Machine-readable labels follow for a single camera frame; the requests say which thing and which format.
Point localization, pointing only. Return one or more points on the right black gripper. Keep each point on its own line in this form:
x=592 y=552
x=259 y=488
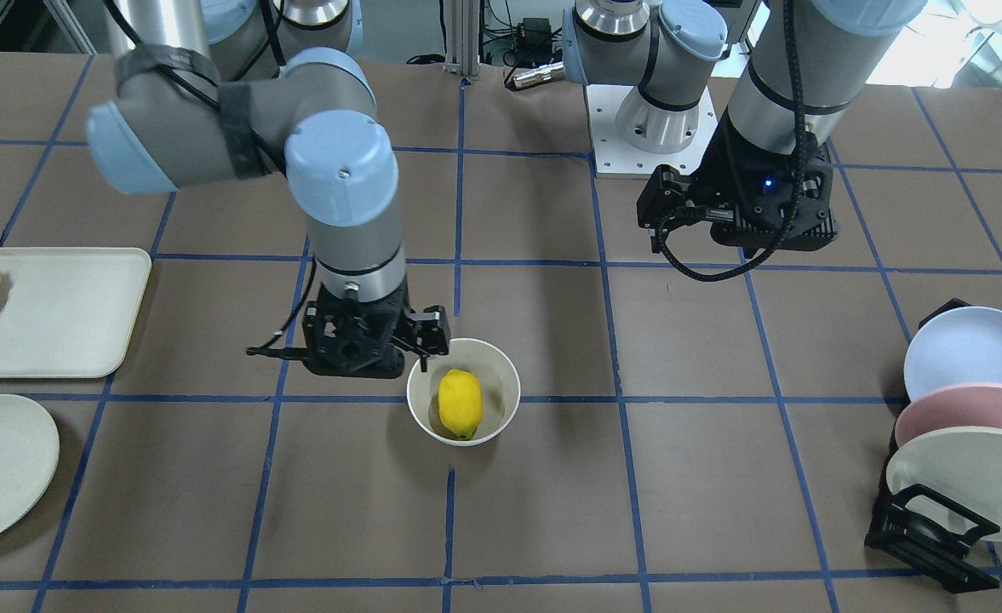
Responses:
x=426 y=329

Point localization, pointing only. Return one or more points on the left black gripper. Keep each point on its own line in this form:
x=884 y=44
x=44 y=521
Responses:
x=716 y=173

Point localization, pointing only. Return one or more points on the yellow lemon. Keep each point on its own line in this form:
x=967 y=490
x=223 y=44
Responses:
x=460 y=403

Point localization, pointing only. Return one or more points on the white bowl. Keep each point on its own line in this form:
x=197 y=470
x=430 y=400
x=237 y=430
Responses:
x=498 y=379

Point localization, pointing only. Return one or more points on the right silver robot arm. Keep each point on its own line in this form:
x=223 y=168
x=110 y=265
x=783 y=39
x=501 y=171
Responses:
x=175 y=122

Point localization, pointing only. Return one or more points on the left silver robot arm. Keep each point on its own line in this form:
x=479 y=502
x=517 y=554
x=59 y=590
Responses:
x=809 y=63

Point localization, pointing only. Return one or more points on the silver cylindrical connector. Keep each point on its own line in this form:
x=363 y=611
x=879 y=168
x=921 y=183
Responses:
x=535 y=77

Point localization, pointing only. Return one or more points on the light blue plate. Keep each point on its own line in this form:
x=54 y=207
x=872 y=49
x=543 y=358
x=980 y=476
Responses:
x=959 y=346

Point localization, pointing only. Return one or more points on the pink plate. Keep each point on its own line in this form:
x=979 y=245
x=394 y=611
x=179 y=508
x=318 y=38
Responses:
x=961 y=405

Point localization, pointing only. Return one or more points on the white rectangular tray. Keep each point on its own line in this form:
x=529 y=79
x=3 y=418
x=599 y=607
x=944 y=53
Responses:
x=68 y=312

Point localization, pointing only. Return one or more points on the black dish rack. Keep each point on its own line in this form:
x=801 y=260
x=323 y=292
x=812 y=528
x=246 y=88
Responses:
x=925 y=544

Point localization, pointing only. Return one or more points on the cream plate in rack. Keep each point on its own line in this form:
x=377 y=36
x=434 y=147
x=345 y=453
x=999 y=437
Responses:
x=963 y=464

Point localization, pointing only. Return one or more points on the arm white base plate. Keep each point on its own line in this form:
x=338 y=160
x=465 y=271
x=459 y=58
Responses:
x=611 y=145

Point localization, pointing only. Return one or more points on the aluminium frame post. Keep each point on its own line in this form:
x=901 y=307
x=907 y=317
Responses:
x=462 y=26

